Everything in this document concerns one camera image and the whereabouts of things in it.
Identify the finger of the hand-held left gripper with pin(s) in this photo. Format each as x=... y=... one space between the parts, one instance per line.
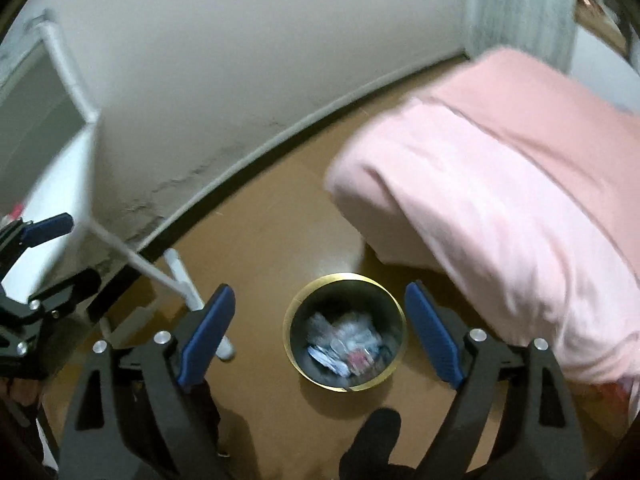
x=65 y=292
x=47 y=226

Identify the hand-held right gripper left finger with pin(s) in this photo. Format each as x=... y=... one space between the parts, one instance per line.
x=210 y=335

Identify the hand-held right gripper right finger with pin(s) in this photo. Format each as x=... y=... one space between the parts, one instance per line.
x=430 y=335

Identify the black bin with gold rim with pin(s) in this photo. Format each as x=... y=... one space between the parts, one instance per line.
x=310 y=310

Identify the person's left hand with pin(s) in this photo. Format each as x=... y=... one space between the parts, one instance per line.
x=20 y=391

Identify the white metal rack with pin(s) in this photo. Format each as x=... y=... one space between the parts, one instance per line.
x=65 y=185

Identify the pile of crumpled wrappers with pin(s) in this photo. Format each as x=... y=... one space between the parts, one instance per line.
x=350 y=345

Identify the person's foot in black sock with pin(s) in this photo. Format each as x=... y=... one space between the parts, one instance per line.
x=375 y=445

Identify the pink blanket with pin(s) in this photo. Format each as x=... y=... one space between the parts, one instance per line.
x=500 y=185

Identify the grey curtain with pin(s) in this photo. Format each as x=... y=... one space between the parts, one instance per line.
x=520 y=10

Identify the brown wooden furniture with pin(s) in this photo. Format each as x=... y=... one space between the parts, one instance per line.
x=600 y=15

